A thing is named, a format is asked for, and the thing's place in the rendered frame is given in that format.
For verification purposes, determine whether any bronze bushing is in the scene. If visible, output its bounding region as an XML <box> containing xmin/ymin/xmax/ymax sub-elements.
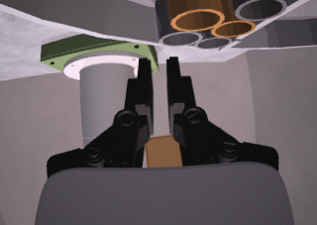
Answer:
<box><xmin>167</xmin><ymin>0</ymin><xmax>225</xmax><ymax>32</ymax></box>
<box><xmin>210</xmin><ymin>0</ymin><xmax>256</xmax><ymax>38</ymax></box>

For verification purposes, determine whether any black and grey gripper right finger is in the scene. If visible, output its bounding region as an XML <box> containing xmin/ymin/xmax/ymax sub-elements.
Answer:
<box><xmin>166</xmin><ymin>56</ymin><xmax>278</xmax><ymax>170</ymax></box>

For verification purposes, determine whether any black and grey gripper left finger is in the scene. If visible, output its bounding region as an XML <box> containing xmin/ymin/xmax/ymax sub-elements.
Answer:
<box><xmin>47</xmin><ymin>57</ymin><xmax>154</xmax><ymax>178</ymax></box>

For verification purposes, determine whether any dark grey metal bushing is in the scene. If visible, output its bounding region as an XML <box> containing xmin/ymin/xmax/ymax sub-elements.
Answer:
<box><xmin>155</xmin><ymin>0</ymin><xmax>203</xmax><ymax>47</ymax></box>
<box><xmin>194</xmin><ymin>29</ymin><xmax>233</xmax><ymax>50</ymax></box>
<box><xmin>232</xmin><ymin>0</ymin><xmax>287</xmax><ymax>21</ymax></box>

